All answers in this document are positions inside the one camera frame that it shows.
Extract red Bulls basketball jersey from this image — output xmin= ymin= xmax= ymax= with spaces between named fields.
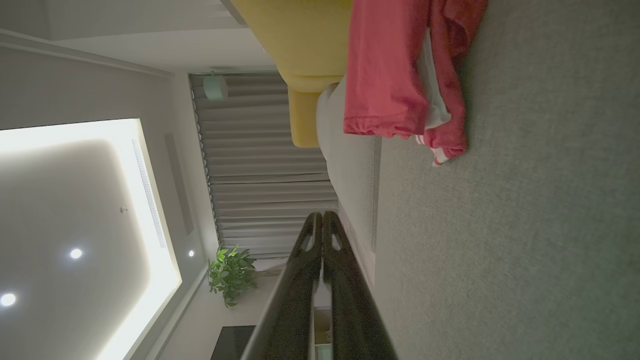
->
xmin=343 ymin=0 xmax=488 ymax=167

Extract black television screen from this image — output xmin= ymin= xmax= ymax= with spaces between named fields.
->
xmin=210 ymin=325 xmax=257 ymax=360

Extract white linear ceiling vent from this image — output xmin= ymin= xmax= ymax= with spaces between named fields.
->
xmin=131 ymin=138 xmax=168 ymax=249

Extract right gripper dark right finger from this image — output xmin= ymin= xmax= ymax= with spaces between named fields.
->
xmin=323 ymin=210 xmax=399 ymax=360

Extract grey pleated curtain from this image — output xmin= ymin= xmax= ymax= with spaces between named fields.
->
xmin=189 ymin=72 xmax=340 ymax=258

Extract green potted plant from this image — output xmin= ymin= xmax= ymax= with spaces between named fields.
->
xmin=207 ymin=244 xmax=258 ymax=309

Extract large yellow cushion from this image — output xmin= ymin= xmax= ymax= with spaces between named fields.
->
xmin=230 ymin=0 xmax=354 ymax=94

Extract pale round wall device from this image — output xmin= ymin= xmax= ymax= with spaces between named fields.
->
xmin=202 ymin=74 xmax=229 ymax=102

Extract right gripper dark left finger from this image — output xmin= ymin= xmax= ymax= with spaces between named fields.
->
xmin=240 ymin=211 xmax=324 ymax=360

